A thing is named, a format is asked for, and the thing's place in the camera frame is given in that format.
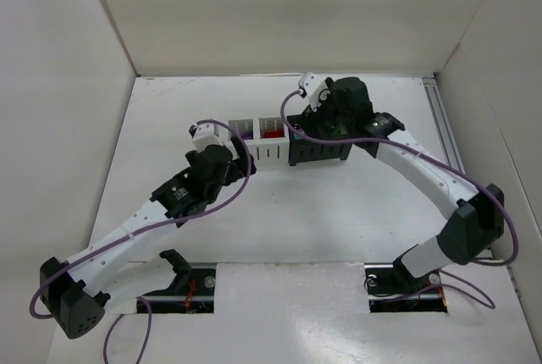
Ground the red rounded lego brick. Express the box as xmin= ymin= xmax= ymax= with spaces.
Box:
xmin=262 ymin=129 xmax=285 ymax=139

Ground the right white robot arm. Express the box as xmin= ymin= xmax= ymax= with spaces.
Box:
xmin=298 ymin=73 xmax=504 ymax=280

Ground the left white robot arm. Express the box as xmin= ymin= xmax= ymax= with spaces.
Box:
xmin=40 ymin=137 xmax=256 ymax=339

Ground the black double container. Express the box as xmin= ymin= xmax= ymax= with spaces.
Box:
xmin=288 ymin=130 xmax=352 ymax=167

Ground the white double container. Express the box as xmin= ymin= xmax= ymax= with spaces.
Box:
xmin=228 ymin=117 xmax=289 ymax=168

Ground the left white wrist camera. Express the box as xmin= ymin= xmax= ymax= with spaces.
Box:
xmin=189 ymin=122 xmax=223 ymax=152

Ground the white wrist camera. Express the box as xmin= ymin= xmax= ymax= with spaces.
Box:
xmin=189 ymin=122 xmax=223 ymax=152
xmin=298 ymin=72 xmax=330 ymax=113

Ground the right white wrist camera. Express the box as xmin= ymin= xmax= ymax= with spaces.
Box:
xmin=298 ymin=72 xmax=330 ymax=113

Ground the aluminium rail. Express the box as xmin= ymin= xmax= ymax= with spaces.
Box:
xmin=422 ymin=77 xmax=465 ymax=173

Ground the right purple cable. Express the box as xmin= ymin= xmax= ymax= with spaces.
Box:
xmin=279 ymin=89 xmax=522 ymax=310

